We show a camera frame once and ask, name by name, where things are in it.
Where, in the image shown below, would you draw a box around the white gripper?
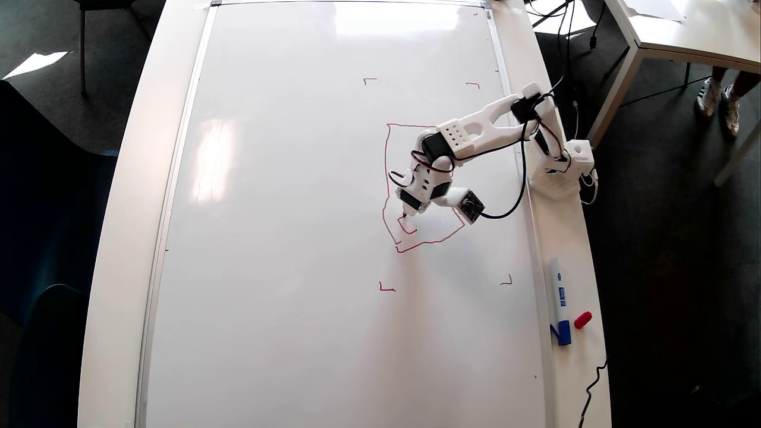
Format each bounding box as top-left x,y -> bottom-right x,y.
398,156 -> 454,217

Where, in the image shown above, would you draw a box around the white blue whiteboard marker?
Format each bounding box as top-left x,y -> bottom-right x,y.
548,257 -> 573,347

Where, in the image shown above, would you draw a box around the black chair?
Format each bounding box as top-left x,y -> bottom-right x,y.
74,0 -> 140,96

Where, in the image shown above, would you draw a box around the white base cable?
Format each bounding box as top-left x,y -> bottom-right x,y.
580,168 -> 599,206

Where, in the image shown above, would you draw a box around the black camera cable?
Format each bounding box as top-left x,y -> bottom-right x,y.
479,76 -> 565,221

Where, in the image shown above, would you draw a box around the white perforated base plate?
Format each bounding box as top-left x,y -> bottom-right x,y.
528,169 -> 582,201

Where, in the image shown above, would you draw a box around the dark blue chair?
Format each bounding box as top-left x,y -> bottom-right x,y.
0,80 -> 120,325
11,284 -> 90,428

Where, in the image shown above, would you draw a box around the black cable with plug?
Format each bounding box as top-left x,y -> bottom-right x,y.
589,0 -> 607,49

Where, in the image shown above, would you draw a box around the large whiteboard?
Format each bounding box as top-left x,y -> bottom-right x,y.
136,0 -> 556,428

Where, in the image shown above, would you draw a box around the thin black floor cable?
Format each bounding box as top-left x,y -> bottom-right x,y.
618,76 -> 711,108

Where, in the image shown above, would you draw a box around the black cable on table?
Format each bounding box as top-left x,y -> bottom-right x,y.
578,357 -> 608,428

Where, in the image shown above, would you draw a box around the white side table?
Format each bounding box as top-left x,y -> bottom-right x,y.
586,0 -> 761,187

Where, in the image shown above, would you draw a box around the white sneaker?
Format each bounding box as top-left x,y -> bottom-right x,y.
697,77 -> 722,117
722,85 -> 742,135

